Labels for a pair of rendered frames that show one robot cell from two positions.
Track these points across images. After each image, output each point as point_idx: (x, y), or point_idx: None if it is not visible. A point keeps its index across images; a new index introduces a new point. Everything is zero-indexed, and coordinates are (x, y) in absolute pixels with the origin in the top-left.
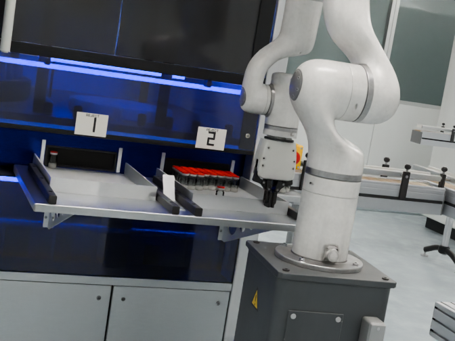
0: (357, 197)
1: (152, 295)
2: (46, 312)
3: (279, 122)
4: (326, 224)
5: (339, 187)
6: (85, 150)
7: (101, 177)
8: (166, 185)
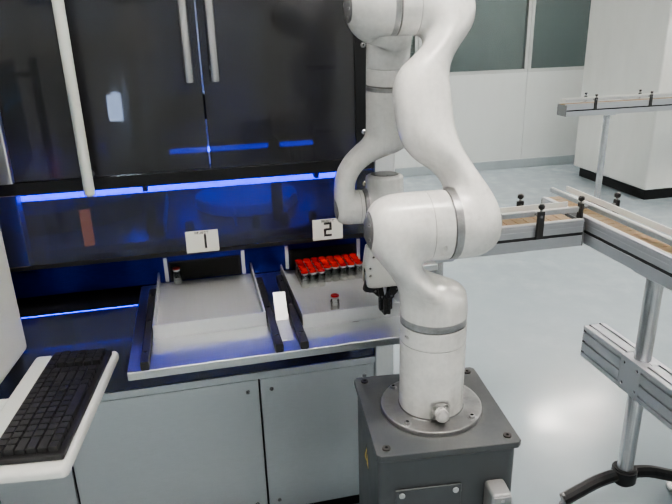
0: (465, 342)
1: (299, 380)
2: (201, 413)
3: None
4: (430, 382)
5: (439, 342)
6: (207, 259)
7: (223, 289)
8: (278, 304)
